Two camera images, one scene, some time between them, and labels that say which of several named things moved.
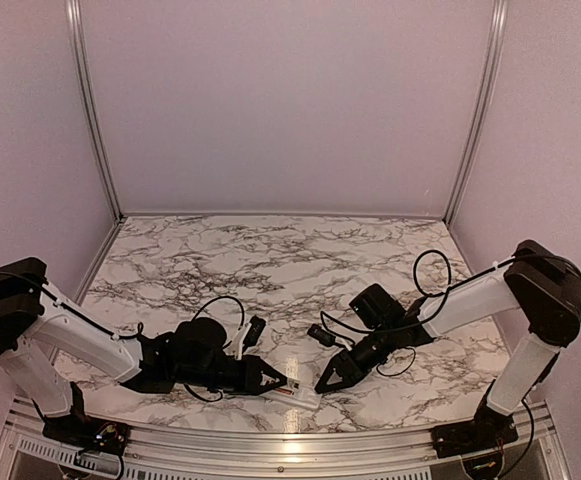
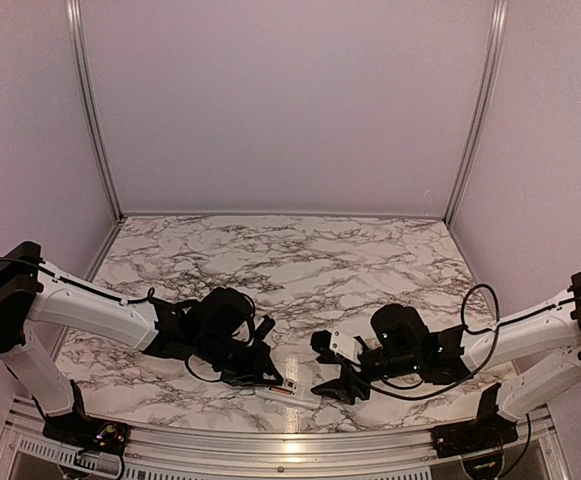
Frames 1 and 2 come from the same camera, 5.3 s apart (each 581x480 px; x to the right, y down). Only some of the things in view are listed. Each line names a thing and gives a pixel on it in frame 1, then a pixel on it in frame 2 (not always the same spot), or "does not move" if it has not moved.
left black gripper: [251, 380] -> [254, 371]
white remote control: [294, 394] does not move
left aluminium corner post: [74, 17] does not move
